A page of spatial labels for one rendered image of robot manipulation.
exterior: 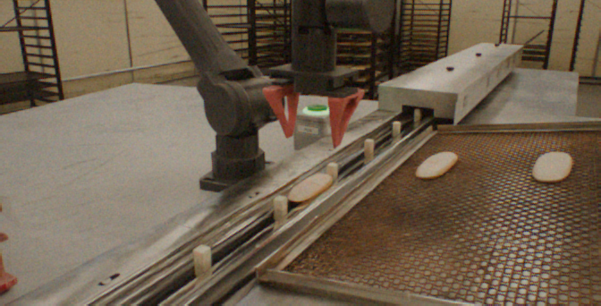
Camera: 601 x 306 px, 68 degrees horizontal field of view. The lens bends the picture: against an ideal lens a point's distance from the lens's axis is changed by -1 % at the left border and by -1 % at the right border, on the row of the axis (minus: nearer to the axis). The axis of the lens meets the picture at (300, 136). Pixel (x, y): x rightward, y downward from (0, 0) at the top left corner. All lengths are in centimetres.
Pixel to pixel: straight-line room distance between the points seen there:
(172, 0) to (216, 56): 13
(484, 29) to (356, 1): 714
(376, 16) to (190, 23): 33
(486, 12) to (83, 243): 728
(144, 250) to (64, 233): 18
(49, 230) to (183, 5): 39
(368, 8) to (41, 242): 48
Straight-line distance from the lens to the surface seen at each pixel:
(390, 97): 105
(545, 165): 57
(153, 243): 51
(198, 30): 74
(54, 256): 61
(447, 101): 101
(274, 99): 60
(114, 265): 48
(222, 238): 52
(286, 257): 41
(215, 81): 68
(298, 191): 61
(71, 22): 555
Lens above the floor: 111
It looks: 17 degrees down
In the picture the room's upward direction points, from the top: straight up
